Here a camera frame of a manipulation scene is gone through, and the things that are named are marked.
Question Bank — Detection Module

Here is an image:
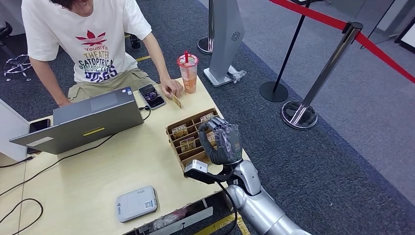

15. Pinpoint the gold ID card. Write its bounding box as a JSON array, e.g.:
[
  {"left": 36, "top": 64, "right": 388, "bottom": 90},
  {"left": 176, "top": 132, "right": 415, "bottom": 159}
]
[{"left": 170, "top": 92, "right": 183, "bottom": 110}]

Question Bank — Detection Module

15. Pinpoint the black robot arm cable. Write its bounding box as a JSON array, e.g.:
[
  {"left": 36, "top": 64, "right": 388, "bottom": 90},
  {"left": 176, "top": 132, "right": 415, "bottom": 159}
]
[{"left": 215, "top": 181, "right": 239, "bottom": 235}]

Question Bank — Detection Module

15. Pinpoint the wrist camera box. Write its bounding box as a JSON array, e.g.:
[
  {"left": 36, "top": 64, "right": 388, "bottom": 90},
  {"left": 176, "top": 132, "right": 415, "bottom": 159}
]
[{"left": 184, "top": 159, "right": 210, "bottom": 182}]

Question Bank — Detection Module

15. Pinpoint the orange bubble tea cup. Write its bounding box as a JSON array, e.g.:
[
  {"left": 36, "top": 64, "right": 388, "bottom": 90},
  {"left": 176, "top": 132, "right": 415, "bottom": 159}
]
[{"left": 176, "top": 53, "right": 199, "bottom": 94}]

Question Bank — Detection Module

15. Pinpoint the chrome stanchion post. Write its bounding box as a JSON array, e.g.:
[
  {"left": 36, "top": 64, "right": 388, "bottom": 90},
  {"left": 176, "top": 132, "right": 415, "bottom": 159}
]
[{"left": 280, "top": 22, "right": 364, "bottom": 131}]

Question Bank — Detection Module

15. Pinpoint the grey laptop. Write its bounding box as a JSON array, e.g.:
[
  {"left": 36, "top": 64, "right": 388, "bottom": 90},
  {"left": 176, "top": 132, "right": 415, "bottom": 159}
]
[{"left": 9, "top": 86, "right": 144, "bottom": 155}]

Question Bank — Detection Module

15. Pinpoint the white cabinet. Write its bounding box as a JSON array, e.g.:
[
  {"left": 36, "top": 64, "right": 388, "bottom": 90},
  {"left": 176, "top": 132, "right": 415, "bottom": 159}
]
[{"left": 0, "top": 98, "right": 31, "bottom": 162}]

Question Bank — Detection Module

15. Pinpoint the chrome stanchion behind kiosk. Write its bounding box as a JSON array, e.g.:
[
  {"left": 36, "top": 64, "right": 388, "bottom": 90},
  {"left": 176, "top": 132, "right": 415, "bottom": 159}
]
[{"left": 197, "top": 0, "right": 215, "bottom": 55}]

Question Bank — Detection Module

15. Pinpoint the black laptop power cable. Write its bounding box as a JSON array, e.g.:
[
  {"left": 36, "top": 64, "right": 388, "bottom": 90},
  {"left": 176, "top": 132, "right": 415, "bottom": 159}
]
[{"left": 0, "top": 105, "right": 152, "bottom": 198}]

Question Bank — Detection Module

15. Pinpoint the grey kiosk stand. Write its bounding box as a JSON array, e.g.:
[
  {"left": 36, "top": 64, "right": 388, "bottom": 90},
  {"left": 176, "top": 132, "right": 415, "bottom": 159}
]
[{"left": 203, "top": 0, "right": 246, "bottom": 88}]

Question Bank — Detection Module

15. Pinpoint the black looped cable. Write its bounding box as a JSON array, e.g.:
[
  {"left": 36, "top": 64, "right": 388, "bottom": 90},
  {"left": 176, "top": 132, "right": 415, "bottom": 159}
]
[{"left": 0, "top": 198, "right": 44, "bottom": 235}]

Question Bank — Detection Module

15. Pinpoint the person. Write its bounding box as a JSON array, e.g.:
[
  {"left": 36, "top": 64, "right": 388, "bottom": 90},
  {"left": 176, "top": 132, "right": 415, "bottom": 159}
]
[{"left": 21, "top": 0, "right": 184, "bottom": 108}]

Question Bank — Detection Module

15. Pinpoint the black smartphone lit screen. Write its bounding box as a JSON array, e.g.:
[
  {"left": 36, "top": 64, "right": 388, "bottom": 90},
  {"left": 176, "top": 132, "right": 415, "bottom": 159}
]
[{"left": 138, "top": 84, "right": 166, "bottom": 110}]

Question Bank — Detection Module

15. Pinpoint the black cable with plug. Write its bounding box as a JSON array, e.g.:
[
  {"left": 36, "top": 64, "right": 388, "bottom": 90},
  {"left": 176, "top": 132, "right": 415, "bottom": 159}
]
[{"left": 0, "top": 155, "right": 35, "bottom": 168}]

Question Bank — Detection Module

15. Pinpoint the black phone dark screen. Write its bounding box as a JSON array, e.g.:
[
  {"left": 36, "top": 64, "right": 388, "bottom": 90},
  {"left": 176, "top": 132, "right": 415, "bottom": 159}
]
[{"left": 26, "top": 118, "right": 52, "bottom": 155}]

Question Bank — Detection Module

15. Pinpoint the grey card reader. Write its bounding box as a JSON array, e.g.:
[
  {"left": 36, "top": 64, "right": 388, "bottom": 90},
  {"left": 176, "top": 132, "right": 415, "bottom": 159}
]
[{"left": 115, "top": 185, "right": 159, "bottom": 223}]

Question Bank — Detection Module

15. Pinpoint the black framed board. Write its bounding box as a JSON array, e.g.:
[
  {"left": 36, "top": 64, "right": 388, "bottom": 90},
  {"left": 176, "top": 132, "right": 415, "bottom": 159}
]
[{"left": 394, "top": 18, "right": 415, "bottom": 54}]

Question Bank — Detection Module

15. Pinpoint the white bar under desk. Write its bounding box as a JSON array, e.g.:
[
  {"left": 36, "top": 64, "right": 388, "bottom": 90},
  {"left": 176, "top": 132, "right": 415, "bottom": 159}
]
[{"left": 149, "top": 207, "right": 214, "bottom": 235}]

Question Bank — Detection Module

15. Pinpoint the person's left hand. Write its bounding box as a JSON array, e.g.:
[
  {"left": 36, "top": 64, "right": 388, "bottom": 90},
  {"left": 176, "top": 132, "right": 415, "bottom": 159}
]
[{"left": 160, "top": 77, "right": 184, "bottom": 99}]

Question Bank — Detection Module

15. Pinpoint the office chair chrome base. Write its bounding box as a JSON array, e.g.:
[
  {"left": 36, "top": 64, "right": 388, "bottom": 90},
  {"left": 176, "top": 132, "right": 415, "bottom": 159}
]
[{"left": 0, "top": 21, "right": 33, "bottom": 82}]

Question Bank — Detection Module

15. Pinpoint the black stanchion post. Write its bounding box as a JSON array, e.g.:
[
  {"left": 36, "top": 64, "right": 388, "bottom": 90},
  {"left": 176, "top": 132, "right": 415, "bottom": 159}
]
[{"left": 259, "top": 0, "right": 314, "bottom": 103}]

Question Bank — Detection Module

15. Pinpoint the brown cardboard card organizer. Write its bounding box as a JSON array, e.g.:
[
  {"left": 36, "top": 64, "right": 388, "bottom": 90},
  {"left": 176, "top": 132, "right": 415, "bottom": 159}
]
[{"left": 165, "top": 107, "right": 235, "bottom": 172}]

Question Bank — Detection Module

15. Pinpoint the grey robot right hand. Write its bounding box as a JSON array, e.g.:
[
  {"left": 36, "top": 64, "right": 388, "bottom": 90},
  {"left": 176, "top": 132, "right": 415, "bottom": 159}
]
[{"left": 198, "top": 117, "right": 244, "bottom": 166}]

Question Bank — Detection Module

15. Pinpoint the red barrier belt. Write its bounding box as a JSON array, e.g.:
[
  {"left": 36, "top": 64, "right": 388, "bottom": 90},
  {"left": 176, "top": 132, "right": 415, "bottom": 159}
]
[{"left": 268, "top": 0, "right": 415, "bottom": 84}]

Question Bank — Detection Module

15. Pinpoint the clear plastic bag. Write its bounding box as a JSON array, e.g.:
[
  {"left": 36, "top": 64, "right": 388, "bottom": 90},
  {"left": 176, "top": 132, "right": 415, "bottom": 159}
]
[{"left": 227, "top": 65, "right": 247, "bottom": 84}]

